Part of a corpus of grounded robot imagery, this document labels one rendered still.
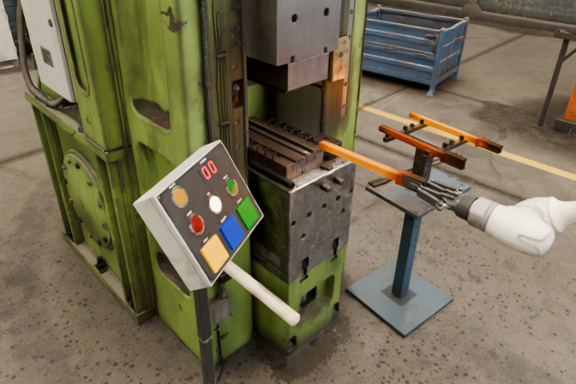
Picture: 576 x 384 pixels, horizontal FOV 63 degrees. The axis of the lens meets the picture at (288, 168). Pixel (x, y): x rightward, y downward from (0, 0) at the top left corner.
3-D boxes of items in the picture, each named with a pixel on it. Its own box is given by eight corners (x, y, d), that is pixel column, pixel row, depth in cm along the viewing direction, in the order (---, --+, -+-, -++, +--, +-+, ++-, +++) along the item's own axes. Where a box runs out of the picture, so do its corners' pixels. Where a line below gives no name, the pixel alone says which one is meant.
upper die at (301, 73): (327, 78, 169) (329, 52, 164) (287, 91, 157) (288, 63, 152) (252, 53, 195) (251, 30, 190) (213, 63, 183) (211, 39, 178)
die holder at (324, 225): (348, 244, 213) (357, 158, 191) (288, 285, 190) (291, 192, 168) (266, 195, 248) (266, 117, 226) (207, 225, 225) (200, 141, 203)
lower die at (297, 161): (322, 165, 186) (323, 145, 182) (285, 182, 174) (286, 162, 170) (254, 131, 212) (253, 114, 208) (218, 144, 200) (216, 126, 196)
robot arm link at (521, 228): (478, 239, 129) (496, 230, 139) (536, 268, 120) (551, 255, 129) (492, 204, 125) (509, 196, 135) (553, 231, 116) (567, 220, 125)
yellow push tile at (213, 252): (230, 256, 128) (216, 234, 126) (216, 273, 122) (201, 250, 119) (225, 257, 129) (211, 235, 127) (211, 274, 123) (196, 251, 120)
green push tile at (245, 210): (259, 216, 144) (248, 196, 142) (249, 229, 138) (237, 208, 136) (254, 217, 145) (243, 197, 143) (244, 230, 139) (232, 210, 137)
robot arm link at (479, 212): (495, 225, 136) (476, 216, 140) (503, 199, 132) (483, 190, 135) (481, 238, 131) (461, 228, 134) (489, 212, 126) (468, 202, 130)
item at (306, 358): (375, 334, 228) (375, 333, 227) (290, 412, 192) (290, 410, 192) (316, 291, 252) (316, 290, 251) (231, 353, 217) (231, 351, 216)
